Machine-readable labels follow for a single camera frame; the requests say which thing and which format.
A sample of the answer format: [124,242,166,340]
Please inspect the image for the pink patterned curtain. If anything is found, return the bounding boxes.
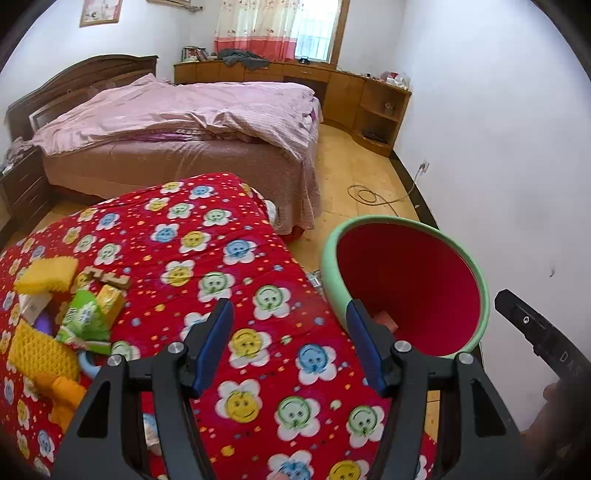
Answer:
[213,0,342,63]

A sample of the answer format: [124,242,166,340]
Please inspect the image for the wooden corner cabinet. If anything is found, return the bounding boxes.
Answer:
[173,58,413,158]

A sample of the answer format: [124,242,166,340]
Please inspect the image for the cable on floor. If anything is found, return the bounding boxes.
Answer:
[347,161,428,217]

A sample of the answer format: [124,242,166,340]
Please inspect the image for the orange toy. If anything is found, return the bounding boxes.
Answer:
[34,374,88,432]

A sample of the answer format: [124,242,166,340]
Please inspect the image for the grey clothes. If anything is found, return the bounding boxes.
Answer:
[217,47,271,70]

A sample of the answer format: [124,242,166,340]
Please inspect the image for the white small box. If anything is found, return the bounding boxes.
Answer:
[18,293,54,326]

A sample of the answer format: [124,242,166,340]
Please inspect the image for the yellow carton box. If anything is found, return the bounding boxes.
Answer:
[95,284,125,324]

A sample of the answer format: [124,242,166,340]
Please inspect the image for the person's right hand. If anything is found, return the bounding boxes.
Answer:
[519,382,580,480]

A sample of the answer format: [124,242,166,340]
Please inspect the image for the dark wooden nightstand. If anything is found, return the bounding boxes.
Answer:
[0,147,52,234]

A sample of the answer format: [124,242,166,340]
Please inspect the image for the framed wall picture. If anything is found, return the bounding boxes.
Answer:
[79,0,122,27]

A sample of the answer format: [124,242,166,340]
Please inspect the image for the flat yellow sponge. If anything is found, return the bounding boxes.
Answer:
[8,318,81,381]

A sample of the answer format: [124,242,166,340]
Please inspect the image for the brown small box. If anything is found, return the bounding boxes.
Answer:
[372,311,399,333]

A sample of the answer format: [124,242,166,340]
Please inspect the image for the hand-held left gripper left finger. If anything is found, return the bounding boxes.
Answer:
[53,298,236,480]

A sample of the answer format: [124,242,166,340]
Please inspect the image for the green basin with red inside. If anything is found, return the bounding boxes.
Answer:
[321,215,490,358]

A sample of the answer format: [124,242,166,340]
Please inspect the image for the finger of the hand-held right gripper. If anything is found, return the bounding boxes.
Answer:
[495,289,546,354]

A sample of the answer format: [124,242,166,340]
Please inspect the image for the wooden block piece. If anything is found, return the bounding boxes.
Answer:
[76,265,132,291]

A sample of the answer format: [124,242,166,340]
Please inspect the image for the red flower print blanket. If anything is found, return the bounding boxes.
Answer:
[0,172,439,480]

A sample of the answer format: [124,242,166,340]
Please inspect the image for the green snack packet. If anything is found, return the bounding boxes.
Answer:
[55,290,114,356]

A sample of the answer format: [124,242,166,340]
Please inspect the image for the thick yellow sponge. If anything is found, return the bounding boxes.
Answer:
[14,256,79,296]

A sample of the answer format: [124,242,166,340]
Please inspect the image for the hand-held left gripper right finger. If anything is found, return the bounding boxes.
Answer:
[346,299,539,480]

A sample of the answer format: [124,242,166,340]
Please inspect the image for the light blue plastic piece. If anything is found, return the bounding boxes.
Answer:
[76,351,105,380]

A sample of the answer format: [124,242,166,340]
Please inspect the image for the wooden bed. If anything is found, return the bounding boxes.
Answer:
[4,54,324,241]

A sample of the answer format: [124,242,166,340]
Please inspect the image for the pink quilt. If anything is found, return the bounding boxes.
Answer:
[30,74,321,162]

